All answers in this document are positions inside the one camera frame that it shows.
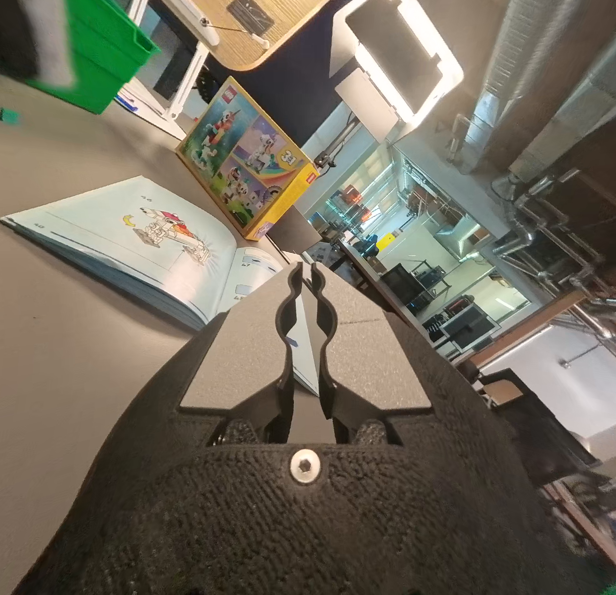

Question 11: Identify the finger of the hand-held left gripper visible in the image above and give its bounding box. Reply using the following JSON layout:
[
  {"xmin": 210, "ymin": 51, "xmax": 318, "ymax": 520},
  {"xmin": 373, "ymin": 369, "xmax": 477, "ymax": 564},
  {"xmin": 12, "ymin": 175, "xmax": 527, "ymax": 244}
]
[{"xmin": 0, "ymin": 0, "xmax": 78, "ymax": 88}]

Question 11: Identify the yellow lego set box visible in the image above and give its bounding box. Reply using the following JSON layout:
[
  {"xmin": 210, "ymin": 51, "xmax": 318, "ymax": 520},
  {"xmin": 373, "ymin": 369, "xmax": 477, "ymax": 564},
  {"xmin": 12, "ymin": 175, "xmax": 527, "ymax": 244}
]
[{"xmin": 175, "ymin": 75, "xmax": 316, "ymax": 242}]

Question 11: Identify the green plastic bin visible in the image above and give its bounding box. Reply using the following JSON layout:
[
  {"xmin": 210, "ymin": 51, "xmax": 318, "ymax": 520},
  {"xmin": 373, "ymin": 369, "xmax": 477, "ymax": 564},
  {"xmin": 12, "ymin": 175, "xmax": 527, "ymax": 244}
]
[{"xmin": 26, "ymin": 0, "xmax": 162, "ymax": 115}]

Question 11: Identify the bright led light panel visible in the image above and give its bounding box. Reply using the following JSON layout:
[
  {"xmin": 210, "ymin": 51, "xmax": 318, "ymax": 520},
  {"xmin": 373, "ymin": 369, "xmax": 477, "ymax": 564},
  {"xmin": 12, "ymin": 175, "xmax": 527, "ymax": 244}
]
[{"xmin": 329, "ymin": 0, "xmax": 465, "ymax": 143}]

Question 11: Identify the black equipment case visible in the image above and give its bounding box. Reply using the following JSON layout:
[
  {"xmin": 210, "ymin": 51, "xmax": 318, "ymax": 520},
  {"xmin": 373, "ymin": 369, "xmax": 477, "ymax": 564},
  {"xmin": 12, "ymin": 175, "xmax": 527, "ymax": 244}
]
[{"xmin": 423, "ymin": 302, "xmax": 502, "ymax": 351}]

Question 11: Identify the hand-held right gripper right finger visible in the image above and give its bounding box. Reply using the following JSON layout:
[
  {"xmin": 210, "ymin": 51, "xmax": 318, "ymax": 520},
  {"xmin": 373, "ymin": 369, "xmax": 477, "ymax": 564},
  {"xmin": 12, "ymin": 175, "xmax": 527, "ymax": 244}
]
[{"xmin": 311, "ymin": 263, "xmax": 432, "ymax": 444}]

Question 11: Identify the black laptop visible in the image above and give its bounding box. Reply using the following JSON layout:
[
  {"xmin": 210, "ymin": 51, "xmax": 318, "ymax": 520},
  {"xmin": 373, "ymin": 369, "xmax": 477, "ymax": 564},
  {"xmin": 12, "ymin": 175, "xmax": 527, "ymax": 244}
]
[{"xmin": 266, "ymin": 205, "xmax": 323, "ymax": 252}]

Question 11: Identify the metal ventilation duct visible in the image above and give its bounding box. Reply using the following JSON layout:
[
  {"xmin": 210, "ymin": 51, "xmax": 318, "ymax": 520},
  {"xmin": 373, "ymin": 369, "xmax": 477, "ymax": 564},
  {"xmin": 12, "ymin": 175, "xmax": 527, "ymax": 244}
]
[{"xmin": 457, "ymin": 0, "xmax": 616, "ymax": 184}]

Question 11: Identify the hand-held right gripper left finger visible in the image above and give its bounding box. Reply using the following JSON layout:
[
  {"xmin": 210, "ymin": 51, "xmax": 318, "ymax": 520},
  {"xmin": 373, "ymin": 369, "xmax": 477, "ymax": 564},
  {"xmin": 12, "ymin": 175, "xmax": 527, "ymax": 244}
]
[{"xmin": 179, "ymin": 262, "xmax": 304, "ymax": 444}]

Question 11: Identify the open light blue instruction booklet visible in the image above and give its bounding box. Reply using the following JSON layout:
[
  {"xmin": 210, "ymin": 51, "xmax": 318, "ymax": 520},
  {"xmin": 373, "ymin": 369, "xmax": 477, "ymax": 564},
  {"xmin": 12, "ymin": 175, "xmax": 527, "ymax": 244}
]
[{"xmin": 0, "ymin": 175, "xmax": 321, "ymax": 398}]

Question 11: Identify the beige wooden chair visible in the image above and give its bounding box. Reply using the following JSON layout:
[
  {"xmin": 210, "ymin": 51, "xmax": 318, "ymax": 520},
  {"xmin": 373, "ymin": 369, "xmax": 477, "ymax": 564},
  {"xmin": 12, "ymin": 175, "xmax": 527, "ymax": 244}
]
[{"xmin": 113, "ymin": 0, "xmax": 338, "ymax": 141}]

